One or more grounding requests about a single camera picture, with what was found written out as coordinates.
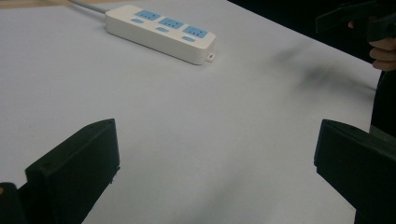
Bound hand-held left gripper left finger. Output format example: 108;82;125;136
24;118;121;224

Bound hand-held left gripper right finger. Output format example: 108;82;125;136
313;119;396;224

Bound white power strip cable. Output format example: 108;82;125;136
68;0;108;15

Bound white power strip blue sockets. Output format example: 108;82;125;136
105;5;217;66

